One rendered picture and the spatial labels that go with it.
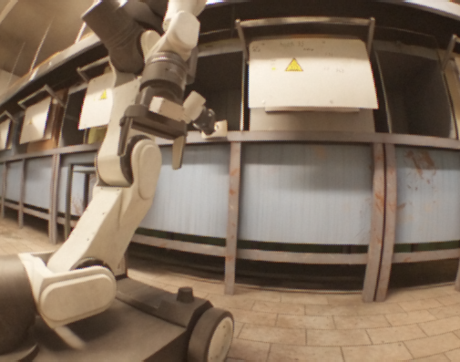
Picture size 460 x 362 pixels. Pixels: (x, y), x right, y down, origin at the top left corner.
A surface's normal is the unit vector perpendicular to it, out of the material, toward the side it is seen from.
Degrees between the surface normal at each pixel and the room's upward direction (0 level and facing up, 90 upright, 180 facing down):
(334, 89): 90
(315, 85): 90
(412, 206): 90
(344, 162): 90
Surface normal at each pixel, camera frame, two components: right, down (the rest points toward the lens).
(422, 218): -0.28, -0.09
